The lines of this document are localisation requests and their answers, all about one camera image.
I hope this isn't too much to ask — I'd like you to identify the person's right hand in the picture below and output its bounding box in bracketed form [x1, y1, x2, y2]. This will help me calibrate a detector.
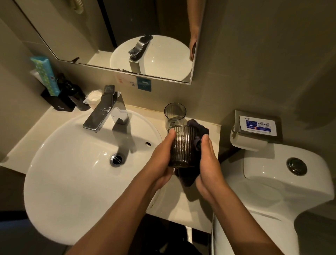
[195, 133, 232, 206]

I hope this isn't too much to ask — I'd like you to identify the person's left hand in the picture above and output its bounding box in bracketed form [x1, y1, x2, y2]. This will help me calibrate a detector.
[142, 128, 177, 190]

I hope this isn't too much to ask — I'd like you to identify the dark ribbed plastic cup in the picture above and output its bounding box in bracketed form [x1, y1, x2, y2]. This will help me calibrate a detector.
[167, 125, 202, 168]

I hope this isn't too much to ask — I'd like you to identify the dark cleaning cloth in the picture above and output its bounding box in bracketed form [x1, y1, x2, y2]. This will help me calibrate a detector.
[174, 119, 210, 187]

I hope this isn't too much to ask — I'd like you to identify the person's left forearm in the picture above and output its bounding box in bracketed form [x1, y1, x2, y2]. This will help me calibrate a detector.
[65, 168, 164, 255]

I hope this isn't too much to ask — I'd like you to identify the person's right forearm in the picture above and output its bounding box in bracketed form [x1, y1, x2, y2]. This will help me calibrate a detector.
[207, 188, 285, 255]

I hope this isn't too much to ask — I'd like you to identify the clear grey ribbed cup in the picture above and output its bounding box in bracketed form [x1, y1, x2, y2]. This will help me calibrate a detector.
[164, 103, 187, 131]

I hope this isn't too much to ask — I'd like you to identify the white toilet paper roll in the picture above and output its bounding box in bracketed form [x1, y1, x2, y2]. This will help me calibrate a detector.
[230, 130, 269, 152]

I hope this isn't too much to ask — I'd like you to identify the metal toilet paper holder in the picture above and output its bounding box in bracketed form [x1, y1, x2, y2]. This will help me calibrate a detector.
[232, 109, 283, 144]

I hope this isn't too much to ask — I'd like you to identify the white and blue label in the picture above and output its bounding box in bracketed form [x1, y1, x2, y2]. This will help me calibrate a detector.
[244, 115, 278, 137]

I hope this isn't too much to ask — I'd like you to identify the chrome sink drain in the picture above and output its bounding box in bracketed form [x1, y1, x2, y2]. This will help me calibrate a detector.
[110, 153, 124, 167]

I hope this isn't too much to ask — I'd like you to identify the blue square sticker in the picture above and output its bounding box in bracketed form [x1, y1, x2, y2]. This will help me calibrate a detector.
[136, 76, 152, 92]

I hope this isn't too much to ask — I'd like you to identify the chrome faucet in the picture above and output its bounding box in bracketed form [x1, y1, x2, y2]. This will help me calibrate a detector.
[83, 85, 130, 132]

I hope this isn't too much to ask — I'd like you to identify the white wrapped soap packet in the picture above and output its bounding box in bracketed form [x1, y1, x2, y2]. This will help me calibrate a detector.
[83, 89, 103, 106]

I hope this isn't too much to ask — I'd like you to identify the chrome toilet flush button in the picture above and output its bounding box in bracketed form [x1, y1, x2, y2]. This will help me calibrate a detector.
[286, 157, 308, 176]

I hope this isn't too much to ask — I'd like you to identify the white ceramic sink basin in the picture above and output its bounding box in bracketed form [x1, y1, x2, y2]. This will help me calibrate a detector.
[23, 109, 168, 246]

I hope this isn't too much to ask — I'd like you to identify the black pump bottle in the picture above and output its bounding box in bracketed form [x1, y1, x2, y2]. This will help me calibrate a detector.
[56, 73, 91, 111]

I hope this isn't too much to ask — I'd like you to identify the black amenity holder box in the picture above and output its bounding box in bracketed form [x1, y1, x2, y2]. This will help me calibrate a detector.
[40, 86, 77, 112]

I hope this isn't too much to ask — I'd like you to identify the teal patterned packet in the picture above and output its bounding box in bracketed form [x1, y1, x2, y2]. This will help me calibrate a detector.
[30, 56, 61, 97]

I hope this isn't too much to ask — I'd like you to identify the wall mirror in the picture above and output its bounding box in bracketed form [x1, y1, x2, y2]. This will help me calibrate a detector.
[13, 0, 207, 85]

